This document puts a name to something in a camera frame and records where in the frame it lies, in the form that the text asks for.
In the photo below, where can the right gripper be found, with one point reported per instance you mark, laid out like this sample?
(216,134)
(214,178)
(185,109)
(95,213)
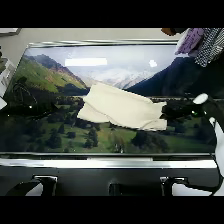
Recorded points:
(178,110)

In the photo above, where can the cream garment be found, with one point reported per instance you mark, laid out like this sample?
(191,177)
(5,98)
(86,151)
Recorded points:
(123,106)

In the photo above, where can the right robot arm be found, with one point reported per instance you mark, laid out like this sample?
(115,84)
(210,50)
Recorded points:
(218,140)

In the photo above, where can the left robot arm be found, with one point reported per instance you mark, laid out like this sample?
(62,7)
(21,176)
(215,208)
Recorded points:
(28,105)

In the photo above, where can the purple garment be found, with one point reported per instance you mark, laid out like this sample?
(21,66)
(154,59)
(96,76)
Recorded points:
(190,41)

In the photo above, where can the checked shirt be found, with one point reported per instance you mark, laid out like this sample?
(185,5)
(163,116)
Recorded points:
(210,46)

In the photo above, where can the brown garment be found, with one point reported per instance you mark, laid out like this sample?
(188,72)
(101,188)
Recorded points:
(168,31)

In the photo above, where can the silver frame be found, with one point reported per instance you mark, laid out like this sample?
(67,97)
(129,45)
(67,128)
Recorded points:
(110,163)

